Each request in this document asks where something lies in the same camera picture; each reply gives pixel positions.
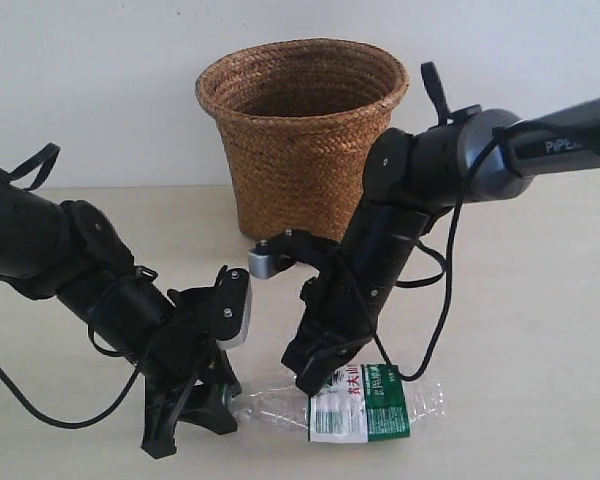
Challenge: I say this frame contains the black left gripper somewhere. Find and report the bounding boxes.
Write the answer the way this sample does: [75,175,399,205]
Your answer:
[139,287,240,446]

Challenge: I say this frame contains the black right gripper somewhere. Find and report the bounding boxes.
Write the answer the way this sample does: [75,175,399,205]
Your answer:
[282,253,380,396]

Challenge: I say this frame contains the clear plastic bottle green label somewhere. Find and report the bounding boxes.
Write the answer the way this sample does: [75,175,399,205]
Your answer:
[228,363,445,445]

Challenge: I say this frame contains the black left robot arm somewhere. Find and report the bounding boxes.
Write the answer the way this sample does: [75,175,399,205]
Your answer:
[0,170,248,458]

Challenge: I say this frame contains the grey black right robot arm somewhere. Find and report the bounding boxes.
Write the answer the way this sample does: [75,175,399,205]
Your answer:
[282,62,600,395]

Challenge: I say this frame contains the brown woven wicker basket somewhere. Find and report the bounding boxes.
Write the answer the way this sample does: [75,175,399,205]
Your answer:
[194,37,410,240]

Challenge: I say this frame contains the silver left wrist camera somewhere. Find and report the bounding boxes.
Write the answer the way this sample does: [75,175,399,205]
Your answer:
[211,265,253,351]

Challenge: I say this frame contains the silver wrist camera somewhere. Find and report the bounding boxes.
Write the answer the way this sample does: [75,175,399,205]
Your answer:
[211,265,253,351]
[248,243,289,280]

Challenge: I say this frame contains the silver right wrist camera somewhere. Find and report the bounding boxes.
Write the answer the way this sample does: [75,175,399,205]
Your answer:
[248,243,289,280]

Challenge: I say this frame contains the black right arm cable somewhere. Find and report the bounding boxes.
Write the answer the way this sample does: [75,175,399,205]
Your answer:
[364,127,521,382]

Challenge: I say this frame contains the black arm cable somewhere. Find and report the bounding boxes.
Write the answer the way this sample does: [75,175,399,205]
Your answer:
[0,142,191,429]
[364,127,521,382]

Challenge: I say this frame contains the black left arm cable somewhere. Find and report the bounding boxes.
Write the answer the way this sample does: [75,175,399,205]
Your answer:
[0,142,191,429]

